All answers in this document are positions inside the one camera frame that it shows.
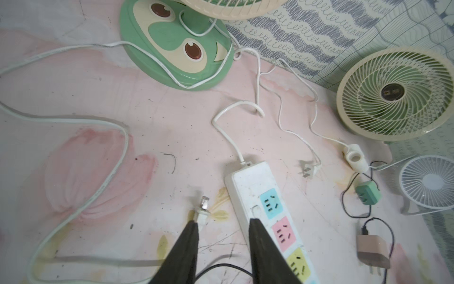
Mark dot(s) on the large green fan with base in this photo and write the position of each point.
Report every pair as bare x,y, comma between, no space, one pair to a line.
185,44

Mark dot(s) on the white plug in strip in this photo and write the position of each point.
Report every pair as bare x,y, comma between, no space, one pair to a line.
309,168

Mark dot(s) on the floral pink table mat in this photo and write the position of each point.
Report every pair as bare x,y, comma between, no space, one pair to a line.
175,154

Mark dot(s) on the green cream desk fan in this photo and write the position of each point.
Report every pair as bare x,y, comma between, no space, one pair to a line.
397,94

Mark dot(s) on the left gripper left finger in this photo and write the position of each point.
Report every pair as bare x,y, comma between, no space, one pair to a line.
180,265

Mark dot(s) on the pink USB charger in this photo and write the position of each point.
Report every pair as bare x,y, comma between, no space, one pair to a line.
372,250

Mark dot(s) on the white cylindrical adapter plug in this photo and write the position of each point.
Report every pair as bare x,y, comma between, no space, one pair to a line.
355,157

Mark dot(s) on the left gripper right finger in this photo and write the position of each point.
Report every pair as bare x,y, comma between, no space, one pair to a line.
268,265

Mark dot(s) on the green USB charger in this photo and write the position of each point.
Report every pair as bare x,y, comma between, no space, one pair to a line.
368,193

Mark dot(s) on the small white fan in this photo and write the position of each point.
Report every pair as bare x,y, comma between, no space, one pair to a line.
428,181

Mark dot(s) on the white power strip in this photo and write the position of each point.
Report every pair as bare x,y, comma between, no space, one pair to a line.
254,193

